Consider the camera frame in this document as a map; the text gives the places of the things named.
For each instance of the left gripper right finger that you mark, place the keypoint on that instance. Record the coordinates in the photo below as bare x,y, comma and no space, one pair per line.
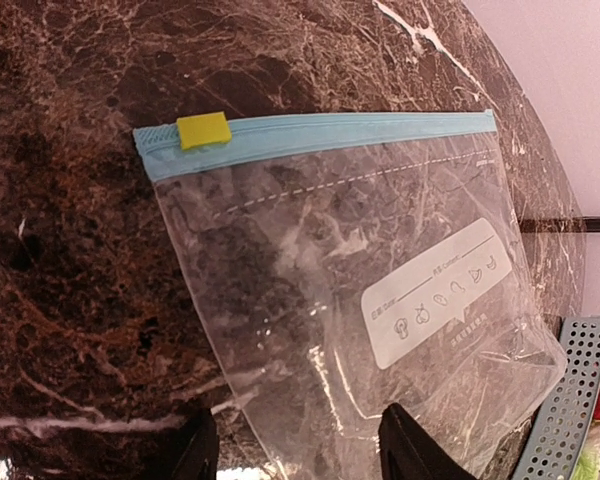
408,452

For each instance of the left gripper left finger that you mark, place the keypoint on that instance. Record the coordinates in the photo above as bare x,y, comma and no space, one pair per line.
198,449

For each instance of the white cauliflower toy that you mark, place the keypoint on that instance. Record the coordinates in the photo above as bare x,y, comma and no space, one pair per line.
588,464

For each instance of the clear zip bag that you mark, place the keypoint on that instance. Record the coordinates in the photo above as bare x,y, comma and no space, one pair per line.
343,262

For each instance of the light blue plastic basket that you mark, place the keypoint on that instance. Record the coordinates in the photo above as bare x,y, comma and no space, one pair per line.
563,420

